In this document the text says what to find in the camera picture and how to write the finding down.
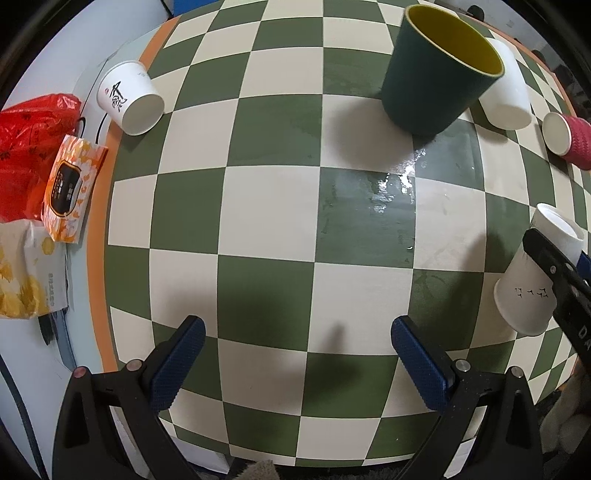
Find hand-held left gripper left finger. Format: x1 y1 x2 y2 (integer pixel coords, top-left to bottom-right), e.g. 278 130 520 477
53 315 206 480

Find grey cloth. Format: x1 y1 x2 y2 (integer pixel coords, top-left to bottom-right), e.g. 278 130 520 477
228 458 289 480

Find green cup yellow inside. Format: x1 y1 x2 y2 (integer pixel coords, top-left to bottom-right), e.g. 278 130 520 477
380 4 504 137

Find red plastic bag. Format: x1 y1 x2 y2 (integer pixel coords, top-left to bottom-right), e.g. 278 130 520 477
0 93 82 223

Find plain white paper cup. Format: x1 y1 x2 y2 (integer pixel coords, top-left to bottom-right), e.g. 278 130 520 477
478 38 533 130

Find green cream checkered mat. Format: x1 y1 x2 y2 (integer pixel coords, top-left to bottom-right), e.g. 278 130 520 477
95 0 583 468

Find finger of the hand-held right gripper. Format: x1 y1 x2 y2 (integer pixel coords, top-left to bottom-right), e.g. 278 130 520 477
523 228 583 296

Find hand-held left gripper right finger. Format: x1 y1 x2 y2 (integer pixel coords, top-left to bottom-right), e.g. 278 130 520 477
391 315 546 480

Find white paper cup small marks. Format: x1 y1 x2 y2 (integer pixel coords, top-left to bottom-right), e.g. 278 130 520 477
493 203 585 336

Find white paper cup red logo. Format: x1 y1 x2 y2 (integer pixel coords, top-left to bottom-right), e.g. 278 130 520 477
97 61 166 136

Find yellow white tissue pack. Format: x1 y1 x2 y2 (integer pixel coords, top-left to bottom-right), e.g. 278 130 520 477
0 220 70 320

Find white fleece cloth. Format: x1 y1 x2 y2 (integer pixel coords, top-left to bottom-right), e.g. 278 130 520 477
540 362 591 459

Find red ribbed paper cup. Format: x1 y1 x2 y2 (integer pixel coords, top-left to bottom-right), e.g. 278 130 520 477
542 112 591 171

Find blue object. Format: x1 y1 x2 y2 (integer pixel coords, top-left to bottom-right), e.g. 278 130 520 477
161 0 225 20

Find orange wet wipes pack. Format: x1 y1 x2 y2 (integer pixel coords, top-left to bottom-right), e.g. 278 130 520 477
41 134 109 244

